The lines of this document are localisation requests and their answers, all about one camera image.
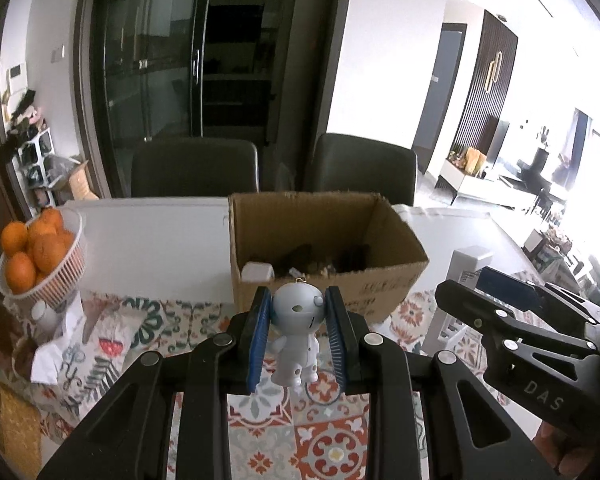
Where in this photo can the small brown cardboard box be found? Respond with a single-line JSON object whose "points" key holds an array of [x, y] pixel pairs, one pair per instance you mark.
{"points": [[84, 182]]}

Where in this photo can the yellow decor on console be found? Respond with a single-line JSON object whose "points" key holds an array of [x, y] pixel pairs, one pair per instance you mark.
{"points": [[474, 161]]}

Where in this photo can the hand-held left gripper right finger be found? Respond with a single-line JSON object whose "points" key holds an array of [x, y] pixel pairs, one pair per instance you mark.
{"points": [[337, 340]]}

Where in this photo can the white robot toy figure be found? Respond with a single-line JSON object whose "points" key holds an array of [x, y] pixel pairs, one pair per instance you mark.
{"points": [[292, 310]]}

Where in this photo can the dark interior door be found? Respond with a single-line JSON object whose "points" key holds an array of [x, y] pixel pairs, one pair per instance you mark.
{"points": [[437, 100]]}

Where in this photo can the white shoe rack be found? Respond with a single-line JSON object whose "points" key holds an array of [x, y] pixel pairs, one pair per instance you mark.
{"points": [[32, 160]]}

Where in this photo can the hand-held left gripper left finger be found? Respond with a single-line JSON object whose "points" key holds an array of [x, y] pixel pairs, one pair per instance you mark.
{"points": [[257, 340]]}

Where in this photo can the patterned table runner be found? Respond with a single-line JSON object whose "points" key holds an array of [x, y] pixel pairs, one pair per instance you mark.
{"points": [[280, 435]]}

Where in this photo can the dark dining chair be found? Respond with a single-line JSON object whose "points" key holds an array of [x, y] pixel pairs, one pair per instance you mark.
{"points": [[365, 167], [195, 167]]}

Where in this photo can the white item in box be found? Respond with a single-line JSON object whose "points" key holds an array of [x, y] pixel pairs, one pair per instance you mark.
{"points": [[257, 272]]}

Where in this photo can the wall switch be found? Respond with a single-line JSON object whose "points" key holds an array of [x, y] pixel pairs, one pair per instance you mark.
{"points": [[57, 53]]}

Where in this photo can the white intercom panel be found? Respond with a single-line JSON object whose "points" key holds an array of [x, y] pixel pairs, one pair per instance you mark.
{"points": [[16, 79]]}

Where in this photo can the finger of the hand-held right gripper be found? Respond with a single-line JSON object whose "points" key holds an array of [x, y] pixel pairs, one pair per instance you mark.
{"points": [[470, 305], [510, 287]]}

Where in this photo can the grey bag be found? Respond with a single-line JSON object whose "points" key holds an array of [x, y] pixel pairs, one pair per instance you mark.
{"points": [[60, 170]]}

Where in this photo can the person's right hand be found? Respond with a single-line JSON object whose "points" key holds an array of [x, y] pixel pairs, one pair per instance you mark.
{"points": [[570, 450]]}

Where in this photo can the orange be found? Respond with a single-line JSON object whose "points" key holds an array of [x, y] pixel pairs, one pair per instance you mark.
{"points": [[51, 219], [20, 272], [50, 252], [14, 237]]}

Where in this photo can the white tissue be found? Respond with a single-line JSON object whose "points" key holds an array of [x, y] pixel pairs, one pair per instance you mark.
{"points": [[60, 345]]}

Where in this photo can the small white bottle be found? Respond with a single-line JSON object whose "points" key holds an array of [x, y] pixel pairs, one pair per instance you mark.
{"points": [[44, 316]]}

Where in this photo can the white plastic fruit basket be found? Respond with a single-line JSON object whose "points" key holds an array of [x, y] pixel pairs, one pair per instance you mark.
{"points": [[60, 275]]}

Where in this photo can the yellow woven mat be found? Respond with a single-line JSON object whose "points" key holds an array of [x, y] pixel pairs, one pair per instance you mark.
{"points": [[20, 425]]}

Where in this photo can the white low console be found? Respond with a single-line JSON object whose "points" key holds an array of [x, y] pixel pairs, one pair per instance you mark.
{"points": [[480, 187]]}

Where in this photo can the dark glass sliding door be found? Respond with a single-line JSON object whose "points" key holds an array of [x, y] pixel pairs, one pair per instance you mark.
{"points": [[180, 60]]}

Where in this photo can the dark items in box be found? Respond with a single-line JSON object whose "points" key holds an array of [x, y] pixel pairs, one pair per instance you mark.
{"points": [[330, 257]]}

